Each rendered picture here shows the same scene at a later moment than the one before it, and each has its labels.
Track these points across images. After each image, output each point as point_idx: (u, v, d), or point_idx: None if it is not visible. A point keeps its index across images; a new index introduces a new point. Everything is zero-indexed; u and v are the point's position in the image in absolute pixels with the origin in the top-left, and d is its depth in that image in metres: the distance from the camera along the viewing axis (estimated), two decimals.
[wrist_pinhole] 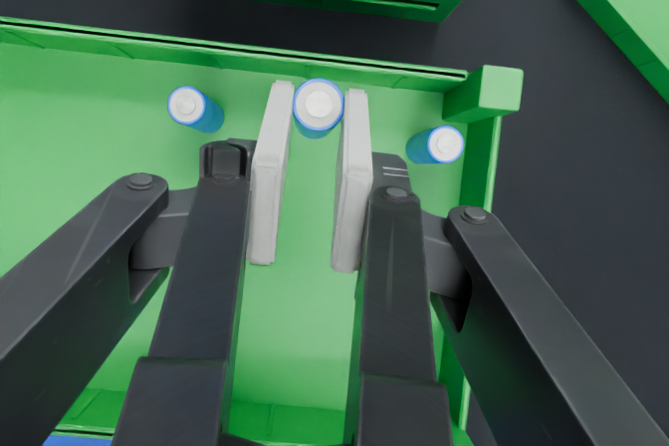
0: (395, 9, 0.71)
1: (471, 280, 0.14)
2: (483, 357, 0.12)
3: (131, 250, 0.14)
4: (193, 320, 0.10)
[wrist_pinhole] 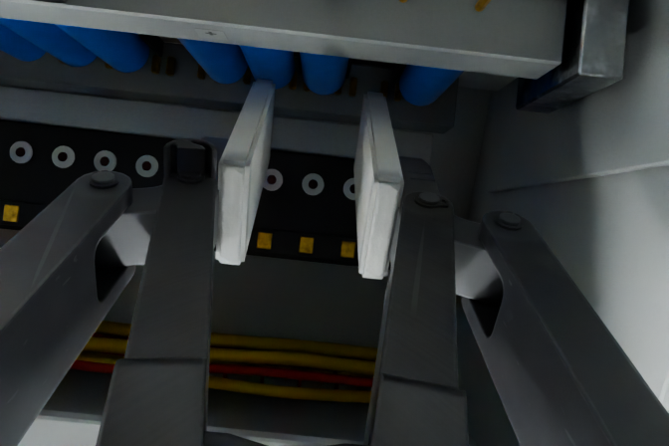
0: None
1: (506, 285, 0.14)
2: (511, 362, 0.12)
3: (94, 248, 0.14)
4: (168, 320, 0.10)
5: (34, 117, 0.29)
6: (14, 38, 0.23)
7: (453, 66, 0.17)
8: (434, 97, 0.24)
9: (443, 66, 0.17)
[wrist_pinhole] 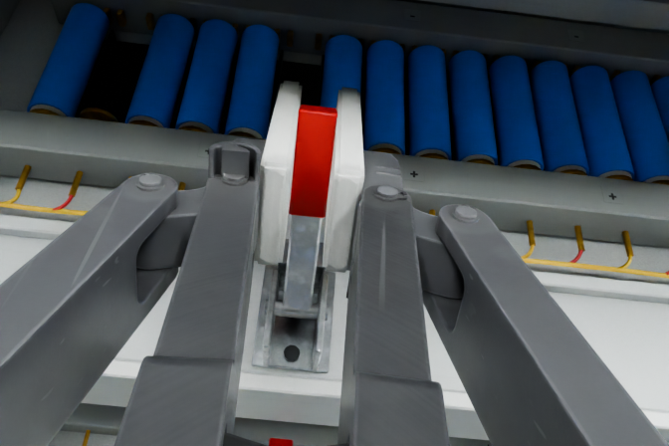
0: None
1: (462, 278, 0.14)
2: (476, 356, 0.12)
3: (140, 250, 0.14)
4: (199, 320, 0.10)
5: None
6: (415, 84, 0.28)
7: (36, 120, 0.24)
8: (67, 28, 0.27)
9: (44, 119, 0.24)
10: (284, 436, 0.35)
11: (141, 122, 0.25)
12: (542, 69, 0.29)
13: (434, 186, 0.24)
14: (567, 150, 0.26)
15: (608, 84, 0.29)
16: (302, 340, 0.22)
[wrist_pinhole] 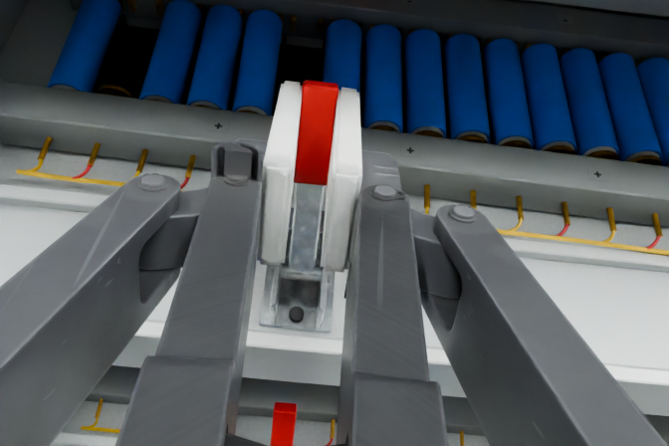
0: None
1: (460, 278, 0.14)
2: (474, 356, 0.12)
3: (143, 251, 0.14)
4: (201, 320, 0.10)
5: None
6: (412, 66, 0.29)
7: (58, 95, 0.26)
8: (82, 13, 0.29)
9: (65, 94, 0.26)
10: None
11: None
12: (532, 51, 0.31)
13: (429, 162, 0.26)
14: (556, 127, 0.28)
15: (595, 66, 0.30)
16: (306, 303, 0.24)
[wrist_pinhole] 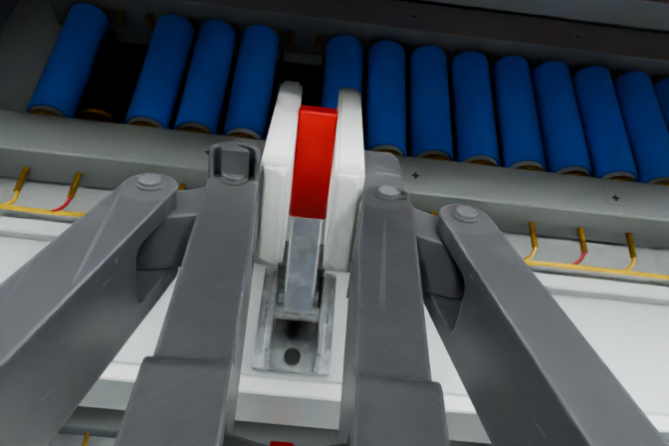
0: None
1: (463, 278, 0.14)
2: (476, 356, 0.12)
3: (140, 250, 0.14)
4: (199, 320, 0.10)
5: None
6: (417, 85, 0.28)
7: (35, 121, 0.24)
8: (67, 28, 0.27)
9: (42, 120, 0.24)
10: (284, 439, 0.35)
11: (140, 123, 0.25)
12: (544, 69, 0.29)
13: (436, 187, 0.24)
14: (569, 151, 0.26)
15: (611, 85, 0.29)
16: (303, 343, 0.22)
